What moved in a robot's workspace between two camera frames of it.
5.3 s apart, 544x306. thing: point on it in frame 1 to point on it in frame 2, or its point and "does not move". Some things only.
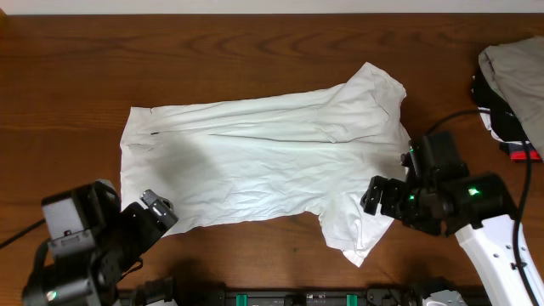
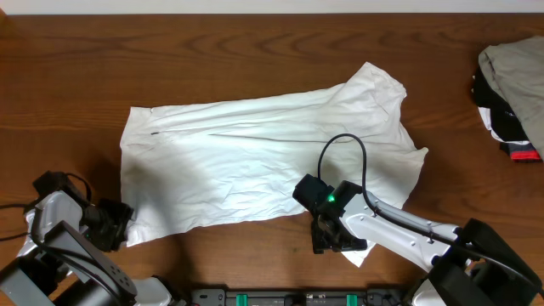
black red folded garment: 503,122 does not move
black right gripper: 394,188 to 320,242
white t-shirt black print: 313,152 does not move
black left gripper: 142,213 to 117,225
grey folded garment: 517,70 does not move
